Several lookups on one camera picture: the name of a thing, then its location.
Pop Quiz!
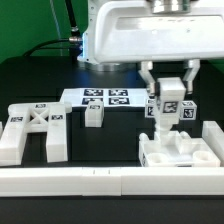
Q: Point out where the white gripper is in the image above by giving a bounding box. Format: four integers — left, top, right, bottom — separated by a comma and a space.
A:
89, 0, 224, 96

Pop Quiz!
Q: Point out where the white chair seat part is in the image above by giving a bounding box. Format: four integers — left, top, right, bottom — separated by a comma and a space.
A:
139, 131, 221, 167

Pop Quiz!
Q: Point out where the white tagged cube near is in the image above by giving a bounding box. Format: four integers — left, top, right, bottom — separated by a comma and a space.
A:
145, 99, 155, 118

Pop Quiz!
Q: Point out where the white tagged cube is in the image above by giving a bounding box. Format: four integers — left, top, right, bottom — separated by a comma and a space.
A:
180, 100, 197, 120
145, 99, 155, 118

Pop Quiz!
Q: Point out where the white tagged cube far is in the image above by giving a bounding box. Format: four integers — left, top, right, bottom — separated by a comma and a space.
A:
180, 100, 197, 120

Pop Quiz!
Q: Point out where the white base tag plate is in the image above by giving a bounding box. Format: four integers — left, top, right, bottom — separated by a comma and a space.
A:
60, 88, 148, 107

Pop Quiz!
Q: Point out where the white right obstacle bar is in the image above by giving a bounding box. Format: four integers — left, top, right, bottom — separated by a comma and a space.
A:
202, 121, 224, 167

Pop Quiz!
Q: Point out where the white front obstacle bar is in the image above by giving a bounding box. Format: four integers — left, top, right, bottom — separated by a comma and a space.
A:
0, 167, 224, 197

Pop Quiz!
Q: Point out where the black cable with connector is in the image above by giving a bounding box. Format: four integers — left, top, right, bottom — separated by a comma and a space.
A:
22, 0, 84, 64

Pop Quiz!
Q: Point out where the white chair back frame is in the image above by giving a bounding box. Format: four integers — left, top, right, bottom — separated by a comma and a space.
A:
0, 102, 72, 166

